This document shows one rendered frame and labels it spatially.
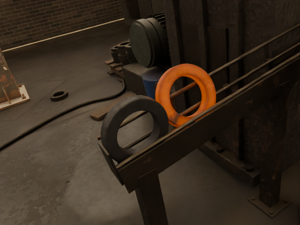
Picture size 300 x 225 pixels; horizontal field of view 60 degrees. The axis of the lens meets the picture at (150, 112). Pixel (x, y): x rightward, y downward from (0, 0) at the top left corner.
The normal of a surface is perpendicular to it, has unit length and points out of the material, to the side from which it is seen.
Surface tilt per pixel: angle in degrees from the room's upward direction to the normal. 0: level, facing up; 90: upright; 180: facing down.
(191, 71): 67
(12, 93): 90
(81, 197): 0
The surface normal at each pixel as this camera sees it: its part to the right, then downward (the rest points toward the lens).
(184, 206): -0.17, -0.86
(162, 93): 0.36, 0.00
